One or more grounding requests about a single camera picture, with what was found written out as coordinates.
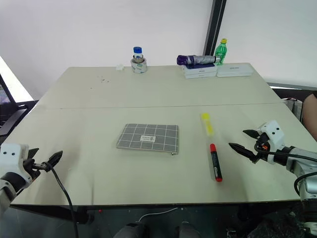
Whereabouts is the black crinkled bag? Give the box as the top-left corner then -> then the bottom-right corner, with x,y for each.
246,209 -> 309,238

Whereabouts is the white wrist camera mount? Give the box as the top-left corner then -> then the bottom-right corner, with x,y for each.
0,143 -> 30,184
257,120 -> 286,165

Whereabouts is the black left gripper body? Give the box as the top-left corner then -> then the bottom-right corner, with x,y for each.
23,158 -> 51,182

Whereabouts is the small bottle with blue cap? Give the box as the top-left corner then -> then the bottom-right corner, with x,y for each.
132,46 -> 144,63

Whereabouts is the dark rounded shape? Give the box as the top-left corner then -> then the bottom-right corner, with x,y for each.
175,221 -> 202,238
113,222 -> 150,238

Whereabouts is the purple grey folded umbrella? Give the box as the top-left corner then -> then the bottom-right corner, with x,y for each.
176,54 -> 217,66

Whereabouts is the yellow highlighter with clear cap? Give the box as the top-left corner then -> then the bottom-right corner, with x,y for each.
200,113 -> 215,137

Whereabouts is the thin white cable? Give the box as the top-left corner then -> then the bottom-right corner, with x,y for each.
138,207 -> 179,223

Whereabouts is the white flat box blue top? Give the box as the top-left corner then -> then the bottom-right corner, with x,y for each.
183,63 -> 216,73

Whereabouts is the red and black marker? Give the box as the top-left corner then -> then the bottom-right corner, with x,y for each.
209,143 -> 223,182

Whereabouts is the seated person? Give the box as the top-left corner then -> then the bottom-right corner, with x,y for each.
303,92 -> 317,140

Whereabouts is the wide white flat box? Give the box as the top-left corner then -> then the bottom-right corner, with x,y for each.
216,63 -> 254,78

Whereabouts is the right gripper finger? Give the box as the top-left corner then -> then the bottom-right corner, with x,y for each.
228,142 -> 256,160
242,128 -> 261,140

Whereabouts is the grey checked pencil pouch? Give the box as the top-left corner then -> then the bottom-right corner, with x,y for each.
116,123 -> 180,156

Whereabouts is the white bag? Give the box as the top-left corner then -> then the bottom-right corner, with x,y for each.
281,98 -> 305,121

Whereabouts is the dark window frame post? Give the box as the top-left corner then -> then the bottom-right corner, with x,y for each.
203,0 -> 227,57

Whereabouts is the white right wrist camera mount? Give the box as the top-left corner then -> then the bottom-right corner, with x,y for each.
257,120 -> 286,165

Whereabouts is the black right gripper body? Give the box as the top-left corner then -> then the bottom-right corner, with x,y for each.
250,133 -> 270,165

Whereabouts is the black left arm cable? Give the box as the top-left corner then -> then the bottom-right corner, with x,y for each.
42,161 -> 80,238

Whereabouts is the black side desk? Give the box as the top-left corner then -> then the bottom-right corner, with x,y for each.
269,85 -> 317,100

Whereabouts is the white printed tape roll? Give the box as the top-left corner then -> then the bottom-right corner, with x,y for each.
130,57 -> 148,75

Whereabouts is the green bottle with yellow cap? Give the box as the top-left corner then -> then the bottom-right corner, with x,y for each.
214,38 -> 228,66

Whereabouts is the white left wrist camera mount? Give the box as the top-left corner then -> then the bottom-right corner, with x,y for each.
0,143 -> 30,184

